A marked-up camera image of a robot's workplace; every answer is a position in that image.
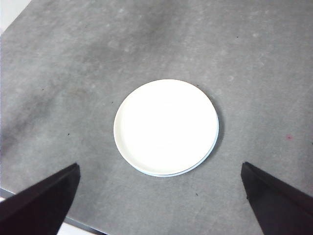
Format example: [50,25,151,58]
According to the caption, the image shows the white round plate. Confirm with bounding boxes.
[113,79,220,177]

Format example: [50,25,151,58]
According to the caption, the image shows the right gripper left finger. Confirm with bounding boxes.
[0,163,81,235]

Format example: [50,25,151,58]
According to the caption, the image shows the blue round plate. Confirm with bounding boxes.
[132,117,220,178]

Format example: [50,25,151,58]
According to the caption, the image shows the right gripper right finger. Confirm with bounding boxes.
[240,162,313,235]

